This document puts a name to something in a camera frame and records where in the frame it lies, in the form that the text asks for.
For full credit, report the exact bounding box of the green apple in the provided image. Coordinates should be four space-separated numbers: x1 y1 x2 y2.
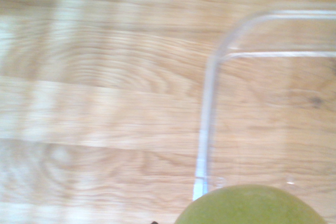
174 184 328 224

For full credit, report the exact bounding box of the clear plastic container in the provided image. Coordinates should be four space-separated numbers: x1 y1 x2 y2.
192 8 336 201

